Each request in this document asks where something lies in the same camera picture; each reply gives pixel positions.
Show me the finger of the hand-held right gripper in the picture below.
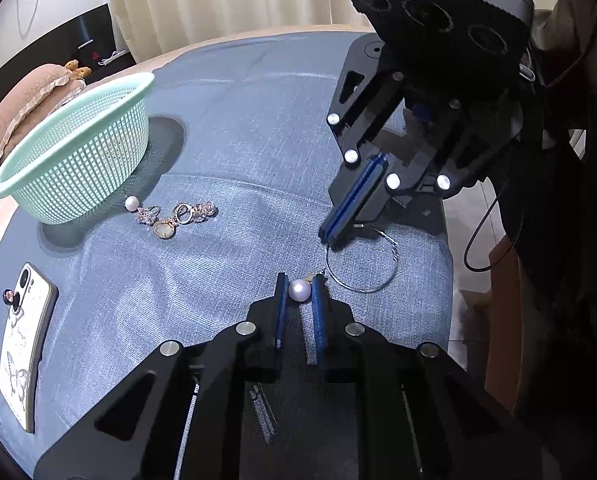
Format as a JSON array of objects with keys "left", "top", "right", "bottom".
[
  {"left": 329, "top": 95, "right": 510, "bottom": 252},
  {"left": 319, "top": 66, "right": 408, "bottom": 242}
]

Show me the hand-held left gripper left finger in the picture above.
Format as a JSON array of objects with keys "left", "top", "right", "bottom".
[{"left": 33, "top": 273, "right": 288, "bottom": 480}]

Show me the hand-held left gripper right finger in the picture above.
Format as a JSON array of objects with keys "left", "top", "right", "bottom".
[{"left": 311, "top": 275, "right": 562, "bottom": 480}]

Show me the silver hoop earring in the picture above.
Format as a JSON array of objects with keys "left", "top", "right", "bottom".
[{"left": 325, "top": 222, "right": 400, "bottom": 294}]

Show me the green plastic basket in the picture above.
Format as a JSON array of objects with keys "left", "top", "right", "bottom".
[{"left": 0, "top": 72, "right": 156, "bottom": 225}]

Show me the blue cloth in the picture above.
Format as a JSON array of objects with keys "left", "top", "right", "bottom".
[{"left": 0, "top": 30, "right": 454, "bottom": 480}]

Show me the gold oval earring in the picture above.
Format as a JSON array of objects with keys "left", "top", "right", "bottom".
[{"left": 152, "top": 217, "right": 180, "bottom": 241}]

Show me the wooden furniture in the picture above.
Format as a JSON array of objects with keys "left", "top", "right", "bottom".
[{"left": 483, "top": 236, "right": 530, "bottom": 413}]

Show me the person's dark clothing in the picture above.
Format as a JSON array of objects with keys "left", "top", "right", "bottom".
[{"left": 496, "top": 0, "right": 597, "bottom": 480}]

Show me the white butterfly case phone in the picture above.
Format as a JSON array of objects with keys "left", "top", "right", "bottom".
[{"left": 0, "top": 261, "right": 60, "bottom": 434}]

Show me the small brown teddy bear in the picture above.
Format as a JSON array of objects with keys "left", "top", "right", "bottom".
[{"left": 63, "top": 59, "right": 94, "bottom": 81}]

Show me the black glossy cabinet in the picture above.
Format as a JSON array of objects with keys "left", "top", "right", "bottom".
[{"left": 42, "top": 2, "right": 138, "bottom": 86}]

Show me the brown ruffled pillow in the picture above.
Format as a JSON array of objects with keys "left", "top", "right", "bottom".
[{"left": 0, "top": 63, "right": 87, "bottom": 169}]

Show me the black cable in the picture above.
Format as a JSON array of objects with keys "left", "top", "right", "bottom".
[{"left": 463, "top": 178, "right": 525, "bottom": 272}]

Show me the white wall cable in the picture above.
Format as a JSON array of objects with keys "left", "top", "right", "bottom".
[{"left": 16, "top": 0, "right": 46, "bottom": 41}]

